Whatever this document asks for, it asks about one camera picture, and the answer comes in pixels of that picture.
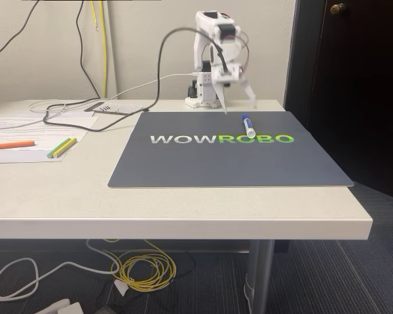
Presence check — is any blue dry erase marker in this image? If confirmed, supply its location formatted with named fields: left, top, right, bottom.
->
left=240, top=113, right=257, bottom=139

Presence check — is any yellow marker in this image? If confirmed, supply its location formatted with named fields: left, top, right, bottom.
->
left=51, top=137, right=78, bottom=159

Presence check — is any green marker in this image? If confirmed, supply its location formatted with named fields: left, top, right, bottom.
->
left=47, top=137, right=72, bottom=159

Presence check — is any orange marker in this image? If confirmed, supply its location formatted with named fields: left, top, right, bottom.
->
left=0, top=140, right=36, bottom=150

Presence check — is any dark grey WOWROBO mat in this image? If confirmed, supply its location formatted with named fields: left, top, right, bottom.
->
left=107, top=110, right=355, bottom=189

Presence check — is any dark door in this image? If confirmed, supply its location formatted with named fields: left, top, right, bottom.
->
left=283, top=0, right=393, bottom=204

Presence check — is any white printed paper sheet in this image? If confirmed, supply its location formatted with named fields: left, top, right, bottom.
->
left=0, top=111, right=101, bottom=131
left=0, top=126, right=88, bottom=164

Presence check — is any grey metal table leg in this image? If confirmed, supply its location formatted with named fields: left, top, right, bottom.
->
left=244, top=240, right=276, bottom=314

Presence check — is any white power strip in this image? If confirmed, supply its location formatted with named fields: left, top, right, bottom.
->
left=35, top=298, right=83, bottom=314

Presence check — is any white gripper camera box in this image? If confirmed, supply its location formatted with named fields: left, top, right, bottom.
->
left=211, top=64, right=236, bottom=83

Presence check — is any black camera cable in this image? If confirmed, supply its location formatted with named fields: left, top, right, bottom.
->
left=43, top=26, right=230, bottom=131

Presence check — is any long yellow cable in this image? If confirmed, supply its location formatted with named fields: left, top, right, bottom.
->
left=99, top=0, right=108, bottom=99

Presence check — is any short yellow cable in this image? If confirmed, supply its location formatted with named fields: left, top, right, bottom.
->
left=90, top=0, right=100, bottom=32

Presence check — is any coiled yellow cable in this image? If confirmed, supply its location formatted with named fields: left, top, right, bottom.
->
left=103, top=238, right=178, bottom=292

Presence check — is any white cable tag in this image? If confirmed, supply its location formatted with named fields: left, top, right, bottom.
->
left=113, top=279, right=129, bottom=296

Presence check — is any dark grey cable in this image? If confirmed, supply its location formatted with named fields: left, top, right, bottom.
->
left=0, top=0, right=40, bottom=60

